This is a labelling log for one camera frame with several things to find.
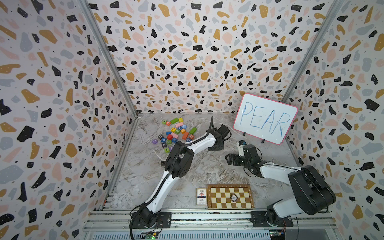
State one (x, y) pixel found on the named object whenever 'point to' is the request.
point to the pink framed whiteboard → (267, 119)
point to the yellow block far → (181, 120)
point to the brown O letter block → (160, 137)
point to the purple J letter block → (154, 141)
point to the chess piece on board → (233, 197)
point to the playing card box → (201, 196)
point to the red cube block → (169, 137)
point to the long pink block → (179, 124)
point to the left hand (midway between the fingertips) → (221, 147)
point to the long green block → (193, 130)
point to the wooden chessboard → (218, 196)
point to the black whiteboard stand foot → (244, 133)
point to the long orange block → (185, 135)
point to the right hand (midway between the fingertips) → (232, 156)
